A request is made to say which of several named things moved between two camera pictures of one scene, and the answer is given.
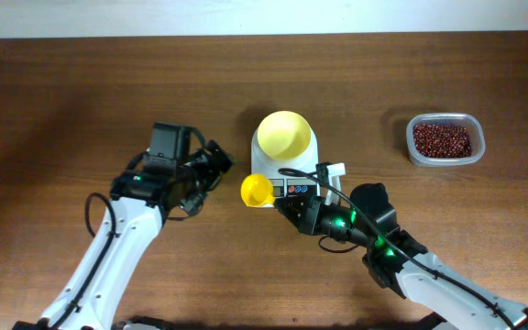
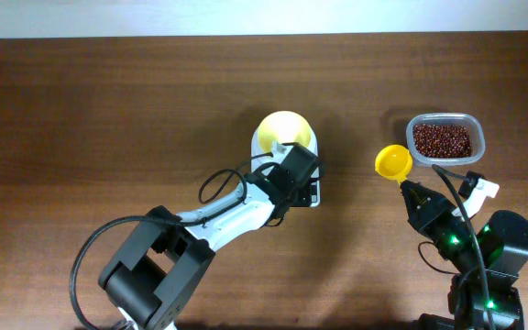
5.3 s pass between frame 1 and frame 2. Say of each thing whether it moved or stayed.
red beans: stayed
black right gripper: moved
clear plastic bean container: stayed
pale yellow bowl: stayed
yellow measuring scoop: moved
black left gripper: moved
